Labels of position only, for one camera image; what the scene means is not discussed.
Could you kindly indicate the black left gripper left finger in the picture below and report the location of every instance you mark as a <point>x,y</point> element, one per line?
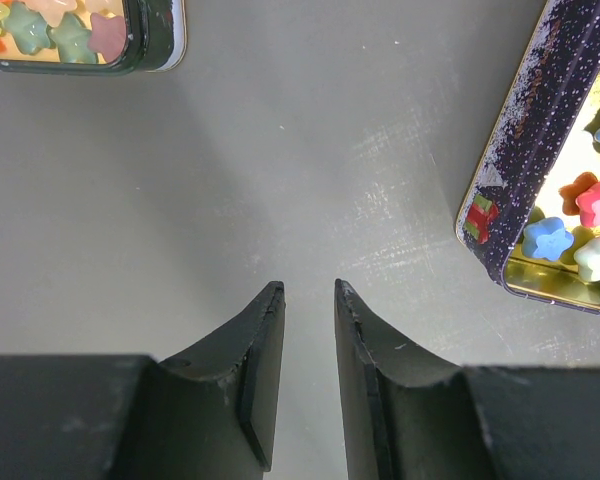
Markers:
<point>207,412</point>

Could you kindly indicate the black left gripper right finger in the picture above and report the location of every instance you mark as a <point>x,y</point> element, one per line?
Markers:
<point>410,414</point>

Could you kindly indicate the speckled tin pastel star candies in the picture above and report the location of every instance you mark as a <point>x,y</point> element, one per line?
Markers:
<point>531,214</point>

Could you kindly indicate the gold tin translucent star candies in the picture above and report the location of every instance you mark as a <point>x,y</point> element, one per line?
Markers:
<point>102,38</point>

